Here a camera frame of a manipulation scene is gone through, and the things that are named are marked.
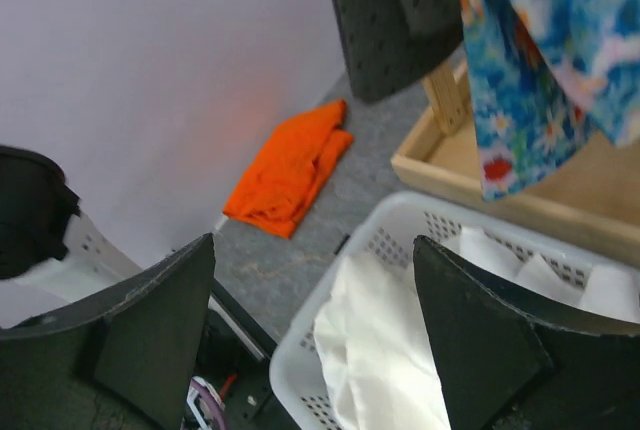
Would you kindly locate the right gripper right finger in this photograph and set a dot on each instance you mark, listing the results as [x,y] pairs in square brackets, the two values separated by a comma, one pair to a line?
[509,358]

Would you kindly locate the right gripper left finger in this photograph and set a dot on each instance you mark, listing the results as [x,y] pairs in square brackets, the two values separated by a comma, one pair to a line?
[121,358]

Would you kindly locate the white pleated skirt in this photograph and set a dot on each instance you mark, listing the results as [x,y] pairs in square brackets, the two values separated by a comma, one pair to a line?
[372,341]

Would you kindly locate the black dotted garment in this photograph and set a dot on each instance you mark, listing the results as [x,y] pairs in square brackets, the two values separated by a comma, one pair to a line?
[388,45]

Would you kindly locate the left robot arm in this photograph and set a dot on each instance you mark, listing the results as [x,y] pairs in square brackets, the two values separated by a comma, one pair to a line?
[47,241]

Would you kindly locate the white plastic basket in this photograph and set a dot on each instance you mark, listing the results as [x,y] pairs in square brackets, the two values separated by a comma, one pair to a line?
[389,232]

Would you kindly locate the wooden clothes rack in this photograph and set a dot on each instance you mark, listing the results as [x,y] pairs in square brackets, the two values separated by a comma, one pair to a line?
[592,201]

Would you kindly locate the orange cloth on floor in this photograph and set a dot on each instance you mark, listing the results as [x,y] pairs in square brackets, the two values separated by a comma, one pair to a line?
[279,187]

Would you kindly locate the blue floral garment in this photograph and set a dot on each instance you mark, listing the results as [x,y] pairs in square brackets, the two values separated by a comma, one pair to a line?
[545,75]

